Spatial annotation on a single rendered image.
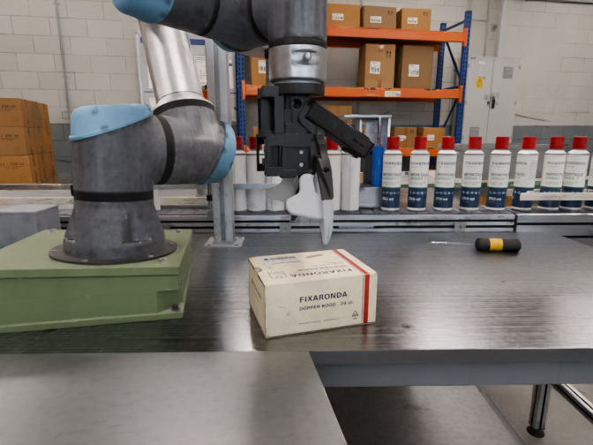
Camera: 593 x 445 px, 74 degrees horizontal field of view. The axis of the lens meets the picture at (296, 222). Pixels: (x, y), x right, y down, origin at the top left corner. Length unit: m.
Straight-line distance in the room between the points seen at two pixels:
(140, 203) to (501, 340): 0.55
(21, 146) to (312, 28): 3.97
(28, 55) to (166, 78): 5.20
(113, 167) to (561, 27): 7.28
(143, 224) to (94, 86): 5.07
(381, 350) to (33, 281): 0.47
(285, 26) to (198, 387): 0.42
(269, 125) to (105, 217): 0.28
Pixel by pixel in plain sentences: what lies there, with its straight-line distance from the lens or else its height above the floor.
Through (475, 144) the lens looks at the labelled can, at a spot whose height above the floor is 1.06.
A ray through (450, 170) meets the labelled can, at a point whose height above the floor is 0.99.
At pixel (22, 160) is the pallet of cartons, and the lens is 4.38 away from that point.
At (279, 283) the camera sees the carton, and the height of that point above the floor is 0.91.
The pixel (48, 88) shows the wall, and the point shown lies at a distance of 5.83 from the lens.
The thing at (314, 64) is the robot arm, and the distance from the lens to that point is 0.52.
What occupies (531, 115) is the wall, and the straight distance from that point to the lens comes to 7.23.
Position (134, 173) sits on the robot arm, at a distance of 0.64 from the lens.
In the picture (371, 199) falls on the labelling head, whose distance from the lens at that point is 1.16.
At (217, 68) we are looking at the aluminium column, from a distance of 0.96.
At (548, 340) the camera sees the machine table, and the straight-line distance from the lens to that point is 0.63.
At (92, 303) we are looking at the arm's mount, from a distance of 0.63.
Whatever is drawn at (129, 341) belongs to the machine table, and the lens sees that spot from 0.58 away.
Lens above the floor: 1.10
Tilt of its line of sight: 13 degrees down
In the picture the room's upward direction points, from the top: straight up
